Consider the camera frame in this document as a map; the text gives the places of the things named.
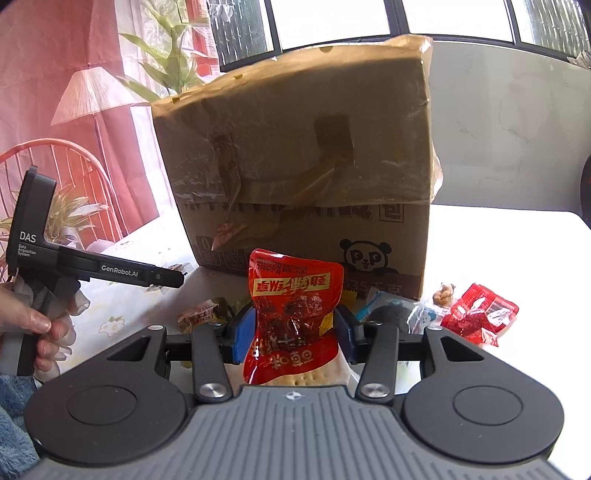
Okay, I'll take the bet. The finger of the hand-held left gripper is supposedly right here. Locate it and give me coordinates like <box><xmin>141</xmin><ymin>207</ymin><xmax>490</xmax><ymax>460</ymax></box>
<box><xmin>145</xmin><ymin>264</ymin><xmax>185</xmax><ymax>290</ymax></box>

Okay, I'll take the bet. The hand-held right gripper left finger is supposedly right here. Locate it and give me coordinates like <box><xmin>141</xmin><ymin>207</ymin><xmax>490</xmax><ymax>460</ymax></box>
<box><xmin>104</xmin><ymin>305</ymin><xmax>257</xmax><ymax>402</ymax></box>

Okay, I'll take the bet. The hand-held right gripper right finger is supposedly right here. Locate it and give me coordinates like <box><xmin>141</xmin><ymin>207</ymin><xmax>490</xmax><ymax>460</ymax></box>
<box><xmin>333</xmin><ymin>305</ymin><xmax>490</xmax><ymax>402</ymax></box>

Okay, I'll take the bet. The large red snack packet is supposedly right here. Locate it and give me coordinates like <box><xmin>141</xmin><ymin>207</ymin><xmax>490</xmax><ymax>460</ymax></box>
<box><xmin>242</xmin><ymin>248</ymin><xmax>346</xmax><ymax>385</ymax></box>

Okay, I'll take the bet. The cardboard box with plastic liner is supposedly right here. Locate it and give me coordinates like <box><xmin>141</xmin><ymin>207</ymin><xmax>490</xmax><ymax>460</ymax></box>
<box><xmin>151</xmin><ymin>33</ymin><xmax>444</xmax><ymax>301</ymax></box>

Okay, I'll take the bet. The person's left hand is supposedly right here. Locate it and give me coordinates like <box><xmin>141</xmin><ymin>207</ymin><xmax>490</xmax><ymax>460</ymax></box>
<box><xmin>0</xmin><ymin>277</ymin><xmax>88</xmax><ymax>384</ymax></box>

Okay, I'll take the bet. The red white candy packet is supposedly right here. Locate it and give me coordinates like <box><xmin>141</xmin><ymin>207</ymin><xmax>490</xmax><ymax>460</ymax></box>
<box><xmin>178</xmin><ymin>299</ymin><xmax>219</xmax><ymax>332</ymax></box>

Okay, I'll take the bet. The cracker packet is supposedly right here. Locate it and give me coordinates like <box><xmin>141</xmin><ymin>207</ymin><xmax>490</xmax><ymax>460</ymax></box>
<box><xmin>268</xmin><ymin>348</ymin><xmax>352</xmax><ymax>388</ymax></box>

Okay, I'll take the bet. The blue white snack packet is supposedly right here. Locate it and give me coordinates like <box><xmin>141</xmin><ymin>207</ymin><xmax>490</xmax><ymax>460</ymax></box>
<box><xmin>355</xmin><ymin>295</ymin><xmax>437</xmax><ymax>334</ymax></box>

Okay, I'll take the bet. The small red snack packet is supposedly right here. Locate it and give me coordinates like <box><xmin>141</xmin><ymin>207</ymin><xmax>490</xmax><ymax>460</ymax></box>
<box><xmin>450</xmin><ymin>283</ymin><xmax>520</xmax><ymax>333</ymax></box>
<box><xmin>441</xmin><ymin>314</ymin><xmax>502</xmax><ymax>348</ymax></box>

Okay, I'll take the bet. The red printed curtain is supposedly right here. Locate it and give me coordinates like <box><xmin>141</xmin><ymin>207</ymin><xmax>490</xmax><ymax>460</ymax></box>
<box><xmin>0</xmin><ymin>0</ymin><xmax>222</xmax><ymax>278</ymax></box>

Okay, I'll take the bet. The blue fuzzy cloth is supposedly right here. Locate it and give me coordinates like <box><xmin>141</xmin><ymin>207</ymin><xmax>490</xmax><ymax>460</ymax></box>
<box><xmin>0</xmin><ymin>373</ymin><xmax>40</xmax><ymax>474</ymax></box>

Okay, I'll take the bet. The black framed window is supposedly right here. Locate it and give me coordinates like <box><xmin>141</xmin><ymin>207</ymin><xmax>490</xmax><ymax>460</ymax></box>
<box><xmin>208</xmin><ymin>0</ymin><xmax>591</xmax><ymax>72</ymax></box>

